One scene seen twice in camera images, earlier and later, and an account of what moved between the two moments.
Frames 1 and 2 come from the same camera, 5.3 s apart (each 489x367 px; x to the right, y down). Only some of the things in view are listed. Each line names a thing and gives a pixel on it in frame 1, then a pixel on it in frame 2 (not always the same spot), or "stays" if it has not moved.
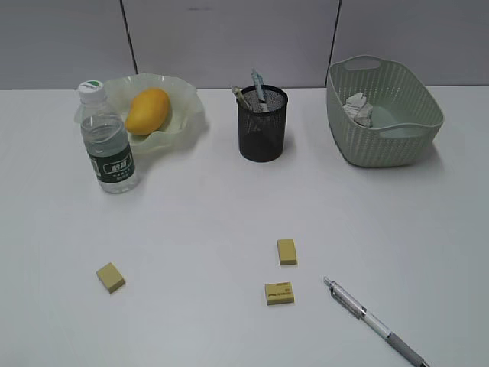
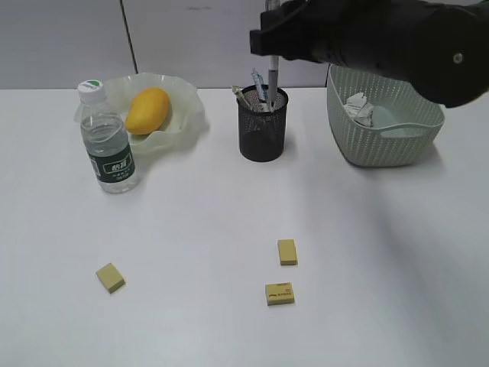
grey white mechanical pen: (351, 303) to (273, 66)
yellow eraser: (111, 277) stays
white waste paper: (359, 109) stays
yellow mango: (149, 111) stays
